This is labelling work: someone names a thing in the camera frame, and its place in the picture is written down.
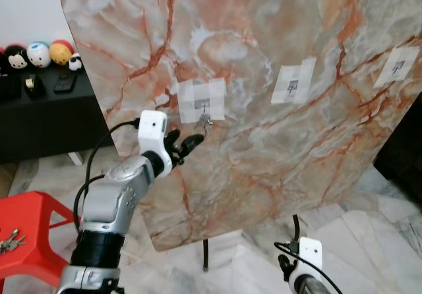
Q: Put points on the orange round plush toy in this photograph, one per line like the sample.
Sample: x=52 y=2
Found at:
x=61 y=53

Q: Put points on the white round plush toy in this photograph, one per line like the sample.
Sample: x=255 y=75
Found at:
x=38 y=55

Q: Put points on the black tape dispenser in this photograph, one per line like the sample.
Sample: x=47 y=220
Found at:
x=33 y=87

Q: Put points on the black mouse plush toy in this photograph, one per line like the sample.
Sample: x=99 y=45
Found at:
x=14 y=58

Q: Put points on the marble pattern folding table top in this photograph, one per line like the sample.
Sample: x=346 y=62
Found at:
x=264 y=175

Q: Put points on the dark sofa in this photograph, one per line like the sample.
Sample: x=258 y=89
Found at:
x=402 y=149

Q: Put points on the clear taped wall hook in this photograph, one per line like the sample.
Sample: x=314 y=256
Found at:
x=295 y=81
x=397 y=66
x=201 y=96

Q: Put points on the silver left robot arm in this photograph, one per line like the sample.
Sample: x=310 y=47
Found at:
x=109 y=202

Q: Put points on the red plastic stool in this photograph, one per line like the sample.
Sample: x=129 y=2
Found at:
x=39 y=208

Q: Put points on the black low bench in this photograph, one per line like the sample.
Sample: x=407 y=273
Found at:
x=46 y=122

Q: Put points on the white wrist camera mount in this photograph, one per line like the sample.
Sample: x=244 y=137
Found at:
x=153 y=132
x=310 y=254

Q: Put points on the small panda plush toy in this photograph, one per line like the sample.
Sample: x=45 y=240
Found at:
x=75 y=62

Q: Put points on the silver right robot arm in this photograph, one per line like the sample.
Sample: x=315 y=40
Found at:
x=313 y=286

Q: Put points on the black metal table leg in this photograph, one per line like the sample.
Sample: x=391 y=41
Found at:
x=205 y=254
x=296 y=228

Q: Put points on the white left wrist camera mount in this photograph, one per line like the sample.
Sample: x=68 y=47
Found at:
x=153 y=132

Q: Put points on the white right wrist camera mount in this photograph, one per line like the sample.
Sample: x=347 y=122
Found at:
x=310 y=254

